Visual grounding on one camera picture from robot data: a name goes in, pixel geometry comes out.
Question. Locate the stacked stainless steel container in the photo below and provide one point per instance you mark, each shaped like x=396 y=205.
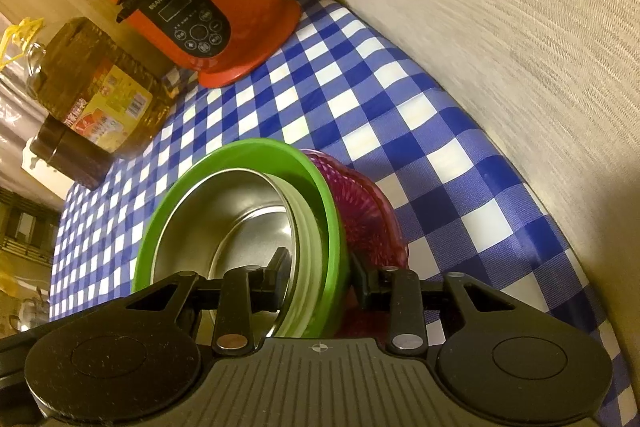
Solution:
x=30 y=312

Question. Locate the cream plastic bowl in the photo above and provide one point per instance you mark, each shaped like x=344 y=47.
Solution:
x=307 y=247

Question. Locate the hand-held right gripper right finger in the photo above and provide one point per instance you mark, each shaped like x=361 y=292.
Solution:
x=365 y=287

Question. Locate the large cooking oil bottle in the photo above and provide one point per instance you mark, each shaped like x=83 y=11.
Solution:
x=85 y=72

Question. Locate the white wooden chair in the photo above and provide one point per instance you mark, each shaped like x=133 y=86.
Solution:
x=45 y=179

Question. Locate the blue white checked tablecloth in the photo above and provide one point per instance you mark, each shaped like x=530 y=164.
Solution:
x=425 y=132

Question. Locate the sheer grey curtain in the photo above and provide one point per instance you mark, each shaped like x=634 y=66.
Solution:
x=15 y=117

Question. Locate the green plastic bowl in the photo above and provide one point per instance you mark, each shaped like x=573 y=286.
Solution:
x=175 y=217

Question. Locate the stainless steel bowl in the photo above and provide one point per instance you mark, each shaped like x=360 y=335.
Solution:
x=250 y=202

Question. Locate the dark brown jar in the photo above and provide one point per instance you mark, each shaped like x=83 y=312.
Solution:
x=75 y=152

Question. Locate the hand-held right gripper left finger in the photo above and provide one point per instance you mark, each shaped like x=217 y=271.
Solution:
x=275 y=287

